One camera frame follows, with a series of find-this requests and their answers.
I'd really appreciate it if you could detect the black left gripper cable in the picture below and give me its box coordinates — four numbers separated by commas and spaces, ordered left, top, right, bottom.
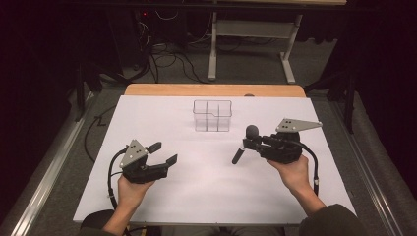
107, 147, 130, 236

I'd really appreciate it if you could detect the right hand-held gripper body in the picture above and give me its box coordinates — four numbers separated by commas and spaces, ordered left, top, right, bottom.
259, 117, 324, 165

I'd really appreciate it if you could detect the white desk frame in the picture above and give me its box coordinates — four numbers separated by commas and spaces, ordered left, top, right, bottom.
208, 11, 303, 85

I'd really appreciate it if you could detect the black makeup brush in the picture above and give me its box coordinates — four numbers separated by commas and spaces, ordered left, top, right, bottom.
231, 124, 260, 165

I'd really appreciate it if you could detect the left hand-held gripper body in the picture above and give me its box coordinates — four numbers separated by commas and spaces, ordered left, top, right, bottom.
118, 139, 169, 185

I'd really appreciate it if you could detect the dark rounded object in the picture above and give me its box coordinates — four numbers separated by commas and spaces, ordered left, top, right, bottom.
78, 208, 116, 236

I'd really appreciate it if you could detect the wooden table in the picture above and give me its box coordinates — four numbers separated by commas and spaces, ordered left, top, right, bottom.
124, 83, 307, 98

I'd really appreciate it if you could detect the person's left hand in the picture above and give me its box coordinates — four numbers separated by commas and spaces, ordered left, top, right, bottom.
117, 175, 155, 210

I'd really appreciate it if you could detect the black metal stand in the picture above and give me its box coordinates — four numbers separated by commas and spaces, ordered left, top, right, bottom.
74, 62, 103, 123
304, 70, 358, 135

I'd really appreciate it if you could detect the person's right hand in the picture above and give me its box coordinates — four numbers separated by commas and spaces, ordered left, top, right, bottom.
267, 154, 311, 195

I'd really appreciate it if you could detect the black floor cable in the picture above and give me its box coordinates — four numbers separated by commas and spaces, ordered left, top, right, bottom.
84, 104, 118, 163

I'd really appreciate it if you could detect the metal floor rail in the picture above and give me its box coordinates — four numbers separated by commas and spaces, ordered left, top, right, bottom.
329, 101, 405, 236
9, 91, 96, 236

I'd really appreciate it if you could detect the tangle of floor cables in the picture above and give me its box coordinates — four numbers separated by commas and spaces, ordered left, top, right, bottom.
131, 9, 212, 85

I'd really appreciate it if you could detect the white table mat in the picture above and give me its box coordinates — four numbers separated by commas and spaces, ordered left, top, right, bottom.
72, 94, 357, 226

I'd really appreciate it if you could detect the clear plastic organizer box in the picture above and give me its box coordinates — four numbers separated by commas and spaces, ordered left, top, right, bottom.
192, 99, 233, 133

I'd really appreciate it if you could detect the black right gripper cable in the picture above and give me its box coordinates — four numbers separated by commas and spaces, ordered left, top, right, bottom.
294, 140, 321, 197

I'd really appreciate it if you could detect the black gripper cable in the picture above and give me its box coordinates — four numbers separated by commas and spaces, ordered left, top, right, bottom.
294, 140, 321, 197
107, 147, 130, 236

